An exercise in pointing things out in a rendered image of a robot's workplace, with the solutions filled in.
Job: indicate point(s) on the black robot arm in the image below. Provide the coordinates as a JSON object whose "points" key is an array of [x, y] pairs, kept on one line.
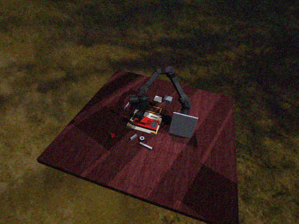
{"points": [[134, 100]]}

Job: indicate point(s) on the grey toy car wheel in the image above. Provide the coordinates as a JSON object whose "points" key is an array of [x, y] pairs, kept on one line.
{"points": [[141, 138]]}

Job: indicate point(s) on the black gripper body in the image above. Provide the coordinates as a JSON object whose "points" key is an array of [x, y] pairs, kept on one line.
{"points": [[142, 108]]}

